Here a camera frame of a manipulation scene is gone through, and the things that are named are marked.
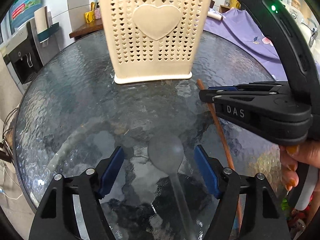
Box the blue water jug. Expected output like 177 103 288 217
9 0 42 32

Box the beige perforated utensil holder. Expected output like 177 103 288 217
99 0 211 84

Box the yellow mug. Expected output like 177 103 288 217
84 2 95 23

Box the dark wooden side table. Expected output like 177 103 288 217
69 19 103 41

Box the grey translucent spoon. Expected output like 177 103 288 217
148 133 197 239

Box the purple floral cloth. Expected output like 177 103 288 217
204 8 287 81

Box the white water dispenser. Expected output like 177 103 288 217
3 18 43 94

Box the person's right hand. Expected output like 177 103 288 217
279 141 320 191

